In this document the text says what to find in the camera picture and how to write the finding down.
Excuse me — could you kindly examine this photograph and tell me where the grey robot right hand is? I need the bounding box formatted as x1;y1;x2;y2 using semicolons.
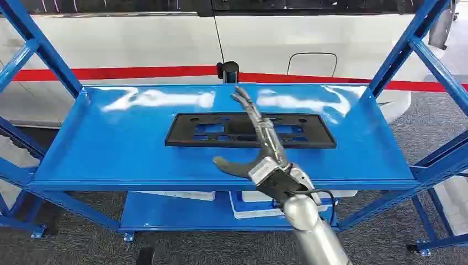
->
213;86;290;180

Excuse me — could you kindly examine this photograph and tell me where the black plastic plate bracket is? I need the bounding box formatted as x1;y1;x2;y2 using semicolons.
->
164;112;337;150

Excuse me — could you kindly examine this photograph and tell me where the blue metal shelf rack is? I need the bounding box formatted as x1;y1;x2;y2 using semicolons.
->
0;0;468;257

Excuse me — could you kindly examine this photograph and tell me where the white car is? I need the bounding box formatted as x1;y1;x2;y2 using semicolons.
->
0;0;452;125

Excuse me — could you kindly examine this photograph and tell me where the red barrier belt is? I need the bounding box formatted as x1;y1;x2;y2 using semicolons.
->
13;66;468;93

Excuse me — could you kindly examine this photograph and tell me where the dark grey hanging flap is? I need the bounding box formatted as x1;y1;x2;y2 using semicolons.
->
428;0;456;51

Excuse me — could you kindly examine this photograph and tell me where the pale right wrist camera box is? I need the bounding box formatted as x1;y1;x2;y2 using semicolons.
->
248;157;282;186

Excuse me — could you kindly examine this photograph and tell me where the black stanchion post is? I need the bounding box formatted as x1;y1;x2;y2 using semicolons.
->
216;61;241;84

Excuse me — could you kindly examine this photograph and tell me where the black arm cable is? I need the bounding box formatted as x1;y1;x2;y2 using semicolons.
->
290;188;338;225

